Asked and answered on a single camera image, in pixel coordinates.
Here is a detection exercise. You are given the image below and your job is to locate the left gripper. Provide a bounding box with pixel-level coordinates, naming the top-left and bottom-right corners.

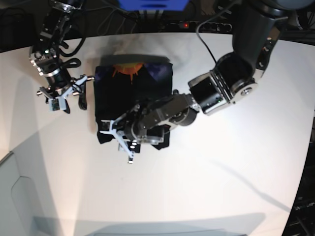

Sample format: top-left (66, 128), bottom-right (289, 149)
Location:
top-left (100, 119), bottom-right (138, 164)

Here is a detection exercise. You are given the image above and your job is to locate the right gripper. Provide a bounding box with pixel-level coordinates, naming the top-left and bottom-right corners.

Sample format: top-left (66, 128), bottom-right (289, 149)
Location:
top-left (36, 75), bottom-right (94, 114)

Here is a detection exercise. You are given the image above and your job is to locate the black T-shirt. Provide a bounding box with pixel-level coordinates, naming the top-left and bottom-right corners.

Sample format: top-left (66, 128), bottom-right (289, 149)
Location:
top-left (93, 54), bottom-right (174, 150)

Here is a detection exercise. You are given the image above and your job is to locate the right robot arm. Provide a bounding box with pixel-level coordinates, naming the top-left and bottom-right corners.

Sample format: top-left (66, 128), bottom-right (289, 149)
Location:
top-left (29, 0), bottom-right (93, 114)

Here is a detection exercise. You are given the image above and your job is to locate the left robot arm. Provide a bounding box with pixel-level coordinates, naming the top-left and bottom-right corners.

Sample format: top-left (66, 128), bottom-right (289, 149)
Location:
top-left (99, 0), bottom-right (301, 163)

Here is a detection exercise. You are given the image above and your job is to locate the blue box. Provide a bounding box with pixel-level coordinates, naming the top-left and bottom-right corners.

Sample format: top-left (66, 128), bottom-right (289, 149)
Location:
top-left (118, 0), bottom-right (189, 11)

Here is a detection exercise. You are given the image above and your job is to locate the white power strip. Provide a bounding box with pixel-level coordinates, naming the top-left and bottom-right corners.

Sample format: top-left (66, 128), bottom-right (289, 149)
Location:
top-left (162, 21), bottom-right (232, 34)

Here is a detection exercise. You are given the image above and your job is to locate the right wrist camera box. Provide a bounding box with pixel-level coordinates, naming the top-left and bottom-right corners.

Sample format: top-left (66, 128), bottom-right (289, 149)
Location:
top-left (48, 97), bottom-right (66, 111)

